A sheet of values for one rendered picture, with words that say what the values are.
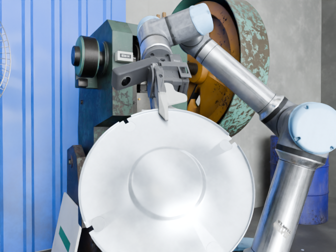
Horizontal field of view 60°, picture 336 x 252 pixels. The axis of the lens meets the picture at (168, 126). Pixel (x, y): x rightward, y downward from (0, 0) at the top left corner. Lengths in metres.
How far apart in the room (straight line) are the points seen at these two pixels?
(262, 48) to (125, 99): 0.67
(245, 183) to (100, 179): 0.24
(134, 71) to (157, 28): 0.17
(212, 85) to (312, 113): 0.93
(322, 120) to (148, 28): 0.46
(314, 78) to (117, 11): 2.90
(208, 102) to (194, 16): 0.91
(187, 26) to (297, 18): 3.74
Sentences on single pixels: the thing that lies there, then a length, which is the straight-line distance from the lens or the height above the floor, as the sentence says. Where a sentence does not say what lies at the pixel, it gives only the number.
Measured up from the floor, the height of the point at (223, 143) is 0.99.
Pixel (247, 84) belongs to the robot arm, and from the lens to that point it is 0.85.
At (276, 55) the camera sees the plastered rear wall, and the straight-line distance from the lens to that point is 3.99.
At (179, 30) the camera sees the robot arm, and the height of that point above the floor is 1.26.
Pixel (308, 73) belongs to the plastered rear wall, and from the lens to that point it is 4.46.
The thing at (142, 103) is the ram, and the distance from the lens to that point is 1.40.
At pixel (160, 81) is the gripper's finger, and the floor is 1.11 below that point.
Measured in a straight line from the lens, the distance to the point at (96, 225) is 0.48.
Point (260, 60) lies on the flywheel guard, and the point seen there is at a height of 1.31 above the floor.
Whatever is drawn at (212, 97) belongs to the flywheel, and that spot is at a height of 1.16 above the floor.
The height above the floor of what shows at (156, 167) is 0.95.
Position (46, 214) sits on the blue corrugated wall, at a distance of 2.60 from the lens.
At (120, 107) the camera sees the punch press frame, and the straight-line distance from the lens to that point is 1.31.
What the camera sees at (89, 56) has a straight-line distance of 1.34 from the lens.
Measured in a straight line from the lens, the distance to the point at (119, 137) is 0.54.
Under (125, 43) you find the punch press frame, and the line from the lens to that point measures 1.36.
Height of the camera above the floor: 1.03
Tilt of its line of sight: 1 degrees down
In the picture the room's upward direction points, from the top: straight up
